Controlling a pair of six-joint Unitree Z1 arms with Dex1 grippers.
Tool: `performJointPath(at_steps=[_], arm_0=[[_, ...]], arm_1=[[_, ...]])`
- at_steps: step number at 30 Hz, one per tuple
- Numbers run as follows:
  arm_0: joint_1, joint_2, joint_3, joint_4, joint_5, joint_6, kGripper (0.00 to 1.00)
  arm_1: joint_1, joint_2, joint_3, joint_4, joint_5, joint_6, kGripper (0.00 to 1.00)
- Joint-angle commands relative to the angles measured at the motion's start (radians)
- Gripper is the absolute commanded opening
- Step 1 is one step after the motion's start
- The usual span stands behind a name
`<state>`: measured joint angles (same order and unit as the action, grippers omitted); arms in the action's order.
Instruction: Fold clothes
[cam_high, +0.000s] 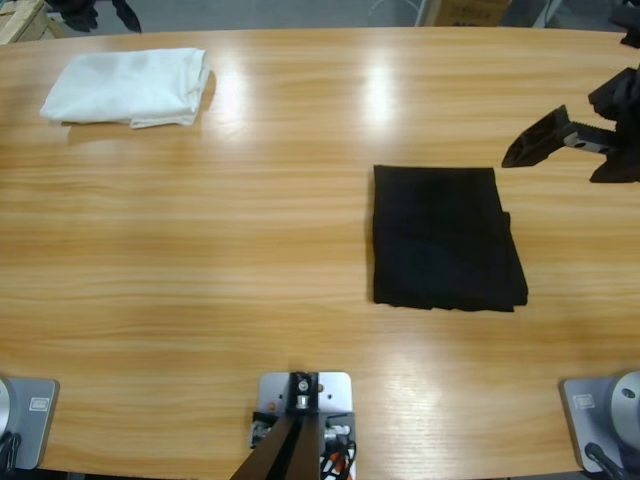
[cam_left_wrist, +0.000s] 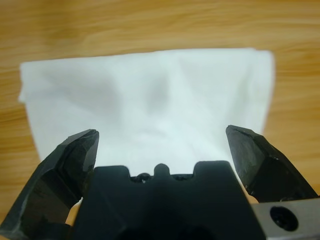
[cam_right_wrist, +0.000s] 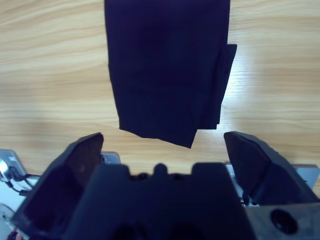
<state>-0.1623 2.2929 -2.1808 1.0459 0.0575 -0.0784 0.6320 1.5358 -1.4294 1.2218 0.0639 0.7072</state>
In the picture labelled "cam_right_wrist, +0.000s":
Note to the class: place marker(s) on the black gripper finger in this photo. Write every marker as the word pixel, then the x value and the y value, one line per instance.
pixel 257 167
pixel 57 185

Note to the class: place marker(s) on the black polo shirt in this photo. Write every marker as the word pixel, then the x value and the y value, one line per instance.
pixel 162 62

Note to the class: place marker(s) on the white mount block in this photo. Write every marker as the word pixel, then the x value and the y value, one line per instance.
pixel 111 157

